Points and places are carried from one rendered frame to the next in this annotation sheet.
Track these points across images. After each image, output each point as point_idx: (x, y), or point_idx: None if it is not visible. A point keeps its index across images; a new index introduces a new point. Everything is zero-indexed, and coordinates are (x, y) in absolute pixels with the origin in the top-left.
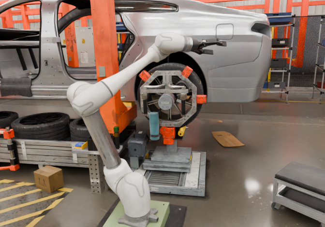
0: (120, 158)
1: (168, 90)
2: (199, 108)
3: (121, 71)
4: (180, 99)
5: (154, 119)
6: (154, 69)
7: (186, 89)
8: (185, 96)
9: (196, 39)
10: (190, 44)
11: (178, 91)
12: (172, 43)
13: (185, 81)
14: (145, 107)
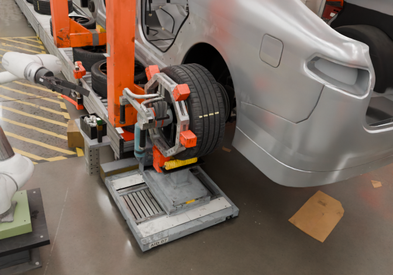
0: (9, 155)
1: (137, 107)
2: (191, 150)
3: None
4: (139, 126)
5: (136, 131)
6: (164, 69)
7: (154, 117)
8: (141, 126)
9: (42, 73)
10: (30, 76)
11: (142, 114)
12: (9, 69)
13: (162, 106)
14: (120, 114)
